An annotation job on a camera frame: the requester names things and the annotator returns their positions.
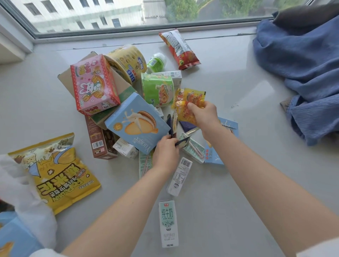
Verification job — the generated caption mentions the person's left hand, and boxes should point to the person's left hand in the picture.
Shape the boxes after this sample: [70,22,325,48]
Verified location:
[152,135,182,175]

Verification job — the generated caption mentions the person's right hand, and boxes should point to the person's right hand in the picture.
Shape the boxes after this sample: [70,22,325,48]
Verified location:
[187,101,223,133]

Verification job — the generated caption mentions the navy snack packet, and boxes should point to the navy snack packet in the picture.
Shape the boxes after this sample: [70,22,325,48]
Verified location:
[166,114,191,150]
[179,120,200,134]

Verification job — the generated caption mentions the yellow orange snack packet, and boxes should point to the yellow orange snack packet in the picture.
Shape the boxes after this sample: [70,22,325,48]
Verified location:
[172,88,207,126]

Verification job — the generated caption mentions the person's left forearm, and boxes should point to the person's left forearm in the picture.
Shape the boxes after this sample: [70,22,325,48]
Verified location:
[61,167,176,257]

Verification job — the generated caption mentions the person's right forearm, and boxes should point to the person's right forearm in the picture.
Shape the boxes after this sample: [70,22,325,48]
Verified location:
[203,124,339,257]

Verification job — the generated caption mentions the pale green milk carton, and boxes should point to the pale green milk carton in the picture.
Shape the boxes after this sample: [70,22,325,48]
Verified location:
[180,132,206,164]
[138,150,154,180]

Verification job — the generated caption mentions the white carton with barcode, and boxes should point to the white carton with barcode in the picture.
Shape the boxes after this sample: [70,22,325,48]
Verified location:
[166,157,193,197]

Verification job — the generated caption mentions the white carton with green edge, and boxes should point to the white carton with green edge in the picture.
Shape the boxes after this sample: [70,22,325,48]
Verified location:
[151,70,183,88]

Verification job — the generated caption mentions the light blue snack packet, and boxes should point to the light blue snack packet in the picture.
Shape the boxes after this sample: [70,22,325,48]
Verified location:
[204,117,239,165]

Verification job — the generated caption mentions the green biscuit box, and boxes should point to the green biscuit box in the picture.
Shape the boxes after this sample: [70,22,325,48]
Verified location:
[141,73,175,108]

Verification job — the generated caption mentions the light blue biscuit box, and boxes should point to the light blue biscuit box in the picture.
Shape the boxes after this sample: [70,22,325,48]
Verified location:
[104,92,171,156]

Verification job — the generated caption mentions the small white milk carton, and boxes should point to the small white milk carton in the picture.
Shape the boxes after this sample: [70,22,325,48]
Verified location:
[112,137,139,159]

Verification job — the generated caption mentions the red snack packet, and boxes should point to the red snack packet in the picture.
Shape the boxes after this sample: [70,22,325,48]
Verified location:
[159,29,201,70]

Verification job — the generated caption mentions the green white drink bottle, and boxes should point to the green white drink bottle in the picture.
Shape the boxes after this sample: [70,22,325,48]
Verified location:
[146,52,167,74]

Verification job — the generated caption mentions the brown chocolate biscuit box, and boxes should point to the brown chocolate biscuit box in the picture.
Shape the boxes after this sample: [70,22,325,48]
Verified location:
[84,115,119,160]

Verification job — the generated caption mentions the white milk carton green label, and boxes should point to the white milk carton green label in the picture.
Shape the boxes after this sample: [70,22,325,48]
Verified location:
[159,200,179,248]

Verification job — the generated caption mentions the brown cardboard box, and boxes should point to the brown cardboard box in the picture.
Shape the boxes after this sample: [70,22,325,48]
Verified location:
[57,51,138,131]

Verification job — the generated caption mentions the yellow instant noodle cup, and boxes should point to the yellow instant noodle cup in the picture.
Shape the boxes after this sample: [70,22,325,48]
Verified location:
[104,44,148,86]

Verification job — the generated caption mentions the pink rabbit biscuit box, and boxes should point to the pink rabbit biscuit box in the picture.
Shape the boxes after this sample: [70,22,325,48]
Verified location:
[70,54,121,116]

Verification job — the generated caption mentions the blue cloth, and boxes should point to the blue cloth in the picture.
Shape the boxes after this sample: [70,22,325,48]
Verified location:
[253,11,339,147]

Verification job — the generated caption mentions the yellow popcorn bag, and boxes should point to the yellow popcorn bag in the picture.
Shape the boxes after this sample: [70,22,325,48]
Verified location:
[8,132,102,215]

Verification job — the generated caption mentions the dark grey cloth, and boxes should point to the dark grey cloth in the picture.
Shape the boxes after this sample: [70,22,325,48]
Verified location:
[272,2,339,27]

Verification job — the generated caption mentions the white fluffy garment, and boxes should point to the white fluffy garment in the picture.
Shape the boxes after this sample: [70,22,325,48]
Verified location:
[0,154,58,250]

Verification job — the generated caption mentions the white sleeve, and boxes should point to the white sleeve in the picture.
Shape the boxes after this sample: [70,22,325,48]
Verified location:
[296,238,339,257]

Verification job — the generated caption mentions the window frame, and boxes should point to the window frame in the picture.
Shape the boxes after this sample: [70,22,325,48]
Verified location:
[0,0,318,53]

